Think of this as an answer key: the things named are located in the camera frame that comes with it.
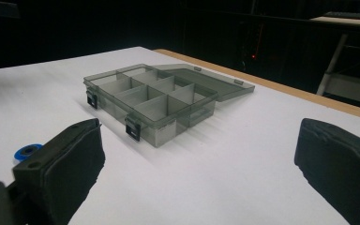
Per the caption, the metal stand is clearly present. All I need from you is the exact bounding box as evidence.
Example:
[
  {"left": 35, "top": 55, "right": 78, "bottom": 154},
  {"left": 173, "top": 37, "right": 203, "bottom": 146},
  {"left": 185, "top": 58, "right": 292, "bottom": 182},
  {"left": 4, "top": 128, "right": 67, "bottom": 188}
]
[{"left": 316, "top": 33, "right": 360, "bottom": 109}]

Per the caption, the grey transparent compartment box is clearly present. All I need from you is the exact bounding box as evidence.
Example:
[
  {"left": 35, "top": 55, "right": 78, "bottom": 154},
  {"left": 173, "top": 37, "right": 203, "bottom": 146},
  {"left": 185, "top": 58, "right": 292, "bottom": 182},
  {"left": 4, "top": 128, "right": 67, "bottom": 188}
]
[{"left": 82, "top": 63, "right": 256, "bottom": 148}]

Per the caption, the blue tape roll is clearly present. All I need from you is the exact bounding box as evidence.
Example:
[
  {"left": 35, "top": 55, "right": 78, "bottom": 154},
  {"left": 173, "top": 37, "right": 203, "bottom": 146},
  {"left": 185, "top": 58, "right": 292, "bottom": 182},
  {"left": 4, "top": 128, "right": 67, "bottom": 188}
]
[{"left": 14, "top": 143, "right": 44, "bottom": 162}]

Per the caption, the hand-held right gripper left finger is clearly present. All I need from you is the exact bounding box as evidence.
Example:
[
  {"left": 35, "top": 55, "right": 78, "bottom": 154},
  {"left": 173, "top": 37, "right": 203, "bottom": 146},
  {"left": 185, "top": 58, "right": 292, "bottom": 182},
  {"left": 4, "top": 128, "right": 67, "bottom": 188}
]
[{"left": 11, "top": 117, "right": 107, "bottom": 225}]

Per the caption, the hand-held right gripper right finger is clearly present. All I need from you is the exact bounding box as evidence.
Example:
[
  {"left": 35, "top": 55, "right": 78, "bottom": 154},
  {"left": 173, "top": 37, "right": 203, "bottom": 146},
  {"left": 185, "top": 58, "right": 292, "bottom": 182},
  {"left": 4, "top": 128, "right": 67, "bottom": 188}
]
[{"left": 293, "top": 117, "right": 360, "bottom": 225}]

